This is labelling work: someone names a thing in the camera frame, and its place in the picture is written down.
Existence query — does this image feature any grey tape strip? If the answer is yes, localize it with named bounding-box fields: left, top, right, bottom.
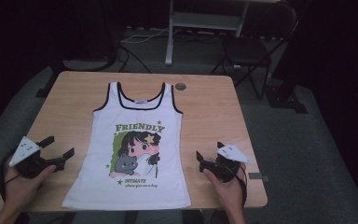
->
left=248, top=172, right=270, bottom=183

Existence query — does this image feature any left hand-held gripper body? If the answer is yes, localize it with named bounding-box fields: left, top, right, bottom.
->
left=8, top=135, right=57, bottom=180

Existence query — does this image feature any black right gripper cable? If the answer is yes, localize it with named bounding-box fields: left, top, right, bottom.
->
left=227, top=164, right=250, bottom=209

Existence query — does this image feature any white printed tank top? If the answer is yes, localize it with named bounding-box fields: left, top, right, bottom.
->
left=61, top=81, right=192, bottom=211

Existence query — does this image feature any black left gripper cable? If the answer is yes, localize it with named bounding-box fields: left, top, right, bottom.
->
left=0, top=148, right=22, bottom=203

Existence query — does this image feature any person's left hand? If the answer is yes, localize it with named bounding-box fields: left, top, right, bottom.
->
left=3, top=165, right=57, bottom=214

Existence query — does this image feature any black stand base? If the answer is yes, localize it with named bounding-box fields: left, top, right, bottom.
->
left=265, top=83, right=309, bottom=115

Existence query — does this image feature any white metal desk frame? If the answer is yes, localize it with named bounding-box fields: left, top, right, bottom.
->
left=164, top=0, right=252, bottom=66

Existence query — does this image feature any person's right hand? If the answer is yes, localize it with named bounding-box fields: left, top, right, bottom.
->
left=203, top=164, right=247, bottom=213

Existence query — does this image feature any white floor cable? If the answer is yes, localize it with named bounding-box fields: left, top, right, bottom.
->
left=120, top=27, right=172, bottom=45

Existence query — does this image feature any black table foot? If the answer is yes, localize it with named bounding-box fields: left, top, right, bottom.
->
left=35, top=62, right=64, bottom=99

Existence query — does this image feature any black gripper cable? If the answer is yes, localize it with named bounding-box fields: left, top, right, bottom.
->
left=0, top=148, right=22, bottom=203
left=227, top=164, right=250, bottom=209

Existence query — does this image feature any black folding chair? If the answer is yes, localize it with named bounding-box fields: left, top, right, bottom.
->
left=211, top=1, right=300, bottom=101

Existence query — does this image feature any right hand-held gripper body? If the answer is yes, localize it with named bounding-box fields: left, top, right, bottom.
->
left=200, top=143, right=252, bottom=184

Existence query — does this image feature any black floor cable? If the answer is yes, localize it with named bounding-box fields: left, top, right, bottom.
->
left=117, top=46, right=152, bottom=75

